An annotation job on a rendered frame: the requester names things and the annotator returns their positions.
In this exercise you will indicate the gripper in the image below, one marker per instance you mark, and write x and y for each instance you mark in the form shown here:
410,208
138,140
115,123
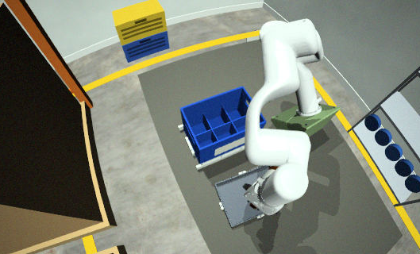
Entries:
252,196

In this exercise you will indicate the blue plastic crate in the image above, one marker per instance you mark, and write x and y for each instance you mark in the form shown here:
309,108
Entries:
209,123

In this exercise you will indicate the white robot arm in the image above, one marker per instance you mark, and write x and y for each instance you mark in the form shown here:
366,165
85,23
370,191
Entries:
285,50

